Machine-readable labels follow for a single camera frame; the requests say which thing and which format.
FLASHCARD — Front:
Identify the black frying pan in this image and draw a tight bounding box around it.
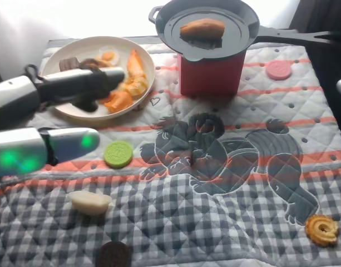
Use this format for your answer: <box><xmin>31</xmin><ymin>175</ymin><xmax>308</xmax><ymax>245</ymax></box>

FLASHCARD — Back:
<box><xmin>147</xmin><ymin>0</ymin><xmax>334</xmax><ymax>62</ymax></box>

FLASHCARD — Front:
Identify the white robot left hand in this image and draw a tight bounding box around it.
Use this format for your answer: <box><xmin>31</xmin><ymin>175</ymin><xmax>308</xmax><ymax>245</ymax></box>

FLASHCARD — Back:
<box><xmin>0</xmin><ymin>64</ymin><xmax>126</xmax><ymax>177</ymax></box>

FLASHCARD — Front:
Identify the golden toy dumpling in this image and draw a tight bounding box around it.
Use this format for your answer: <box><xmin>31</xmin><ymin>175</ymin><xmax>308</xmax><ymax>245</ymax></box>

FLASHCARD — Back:
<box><xmin>80</xmin><ymin>57</ymin><xmax>112</xmax><ymax>69</ymax></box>

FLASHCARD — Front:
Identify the toy fried egg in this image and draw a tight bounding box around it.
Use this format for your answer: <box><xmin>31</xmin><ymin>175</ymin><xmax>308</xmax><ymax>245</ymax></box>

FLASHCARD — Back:
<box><xmin>98</xmin><ymin>46</ymin><xmax>120</xmax><ymax>66</ymax></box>

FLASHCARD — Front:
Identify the grey checked quilt with bear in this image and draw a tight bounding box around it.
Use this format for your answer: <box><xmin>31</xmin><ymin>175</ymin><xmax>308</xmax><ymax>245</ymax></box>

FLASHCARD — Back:
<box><xmin>0</xmin><ymin>33</ymin><xmax>341</xmax><ymax>267</ymax></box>

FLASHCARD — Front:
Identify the brown toy meat piece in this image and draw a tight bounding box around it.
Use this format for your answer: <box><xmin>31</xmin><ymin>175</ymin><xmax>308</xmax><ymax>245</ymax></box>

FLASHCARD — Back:
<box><xmin>58</xmin><ymin>57</ymin><xmax>81</xmax><ymax>71</ymax></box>

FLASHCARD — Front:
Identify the orange toy shrimp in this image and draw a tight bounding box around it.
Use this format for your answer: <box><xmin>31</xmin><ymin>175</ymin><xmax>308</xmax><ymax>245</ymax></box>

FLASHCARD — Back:
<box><xmin>122</xmin><ymin>49</ymin><xmax>149</xmax><ymax>97</ymax></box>

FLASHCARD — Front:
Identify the red cube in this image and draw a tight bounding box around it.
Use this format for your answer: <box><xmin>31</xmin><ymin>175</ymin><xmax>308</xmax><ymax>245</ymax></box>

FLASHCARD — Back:
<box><xmin>177</xmin><ymin>48</ymin><xmax>248</xmax><ymax>97</ymax></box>

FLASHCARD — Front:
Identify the white toy dumpling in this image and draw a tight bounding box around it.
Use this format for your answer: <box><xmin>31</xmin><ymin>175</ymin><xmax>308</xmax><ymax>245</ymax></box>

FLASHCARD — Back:
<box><xmin>67</xmin><ymin>190</ymin><xmax>113</xmax><ymax>216</ymax></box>

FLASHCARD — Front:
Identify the pink round cookie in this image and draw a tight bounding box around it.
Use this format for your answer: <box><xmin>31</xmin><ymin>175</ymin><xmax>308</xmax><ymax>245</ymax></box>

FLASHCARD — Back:
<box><xmin>265</xmin><ymin>60</ymin><xmax>293</xmax><ymax>81</ymax></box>

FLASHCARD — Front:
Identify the green round cookie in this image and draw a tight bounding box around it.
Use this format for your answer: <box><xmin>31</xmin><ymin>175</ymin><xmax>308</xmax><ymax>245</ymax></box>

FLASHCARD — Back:
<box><xmin>103</xmin><ymin>141</ymin><xmax>134</xmax><ymax>169</ymax></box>

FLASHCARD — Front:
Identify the orange toy peel piece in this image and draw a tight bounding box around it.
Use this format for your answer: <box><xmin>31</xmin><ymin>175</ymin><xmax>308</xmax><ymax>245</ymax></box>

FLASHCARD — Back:
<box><xmin>103</xmin><ymin>90</ymin><xmax>134</xmax><ymax>114</ymax></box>

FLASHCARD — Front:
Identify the black curtain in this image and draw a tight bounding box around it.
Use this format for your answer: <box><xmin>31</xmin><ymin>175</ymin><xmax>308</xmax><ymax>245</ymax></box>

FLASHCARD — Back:
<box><xmin>289</xmin><ymin>0</ymin><xmax>341</xmax><ymax>92</ymax></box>

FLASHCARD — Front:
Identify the orange toy sweet potato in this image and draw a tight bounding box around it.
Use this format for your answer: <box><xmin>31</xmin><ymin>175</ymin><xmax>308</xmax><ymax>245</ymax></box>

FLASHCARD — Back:
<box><xmin>179</xmin><ymin>18</ymin><xmax>226</xmax><ymax>39</ymax></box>

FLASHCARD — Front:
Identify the yellow swirl butter cookie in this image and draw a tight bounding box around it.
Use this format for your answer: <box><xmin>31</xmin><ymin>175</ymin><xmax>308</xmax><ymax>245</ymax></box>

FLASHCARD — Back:
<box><xmin>305</xmin><ymin>214</ymin><xmax>340</xmax><ymax>247</ymax></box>

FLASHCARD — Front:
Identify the brown sandwich cookie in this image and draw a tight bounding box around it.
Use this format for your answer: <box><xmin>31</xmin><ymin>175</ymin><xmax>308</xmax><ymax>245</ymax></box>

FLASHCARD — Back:
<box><xmin>95</xmin><ymin>241</ymin><xmax>132</xmax><ymax>267</ymax></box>

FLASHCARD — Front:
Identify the cream round plate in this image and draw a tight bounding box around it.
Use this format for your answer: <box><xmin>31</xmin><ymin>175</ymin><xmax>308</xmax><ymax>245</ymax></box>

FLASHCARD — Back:
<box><xmin>41</xmin><ymin>36</ymin><xmax>156</xmax><ymax>121</ymax></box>

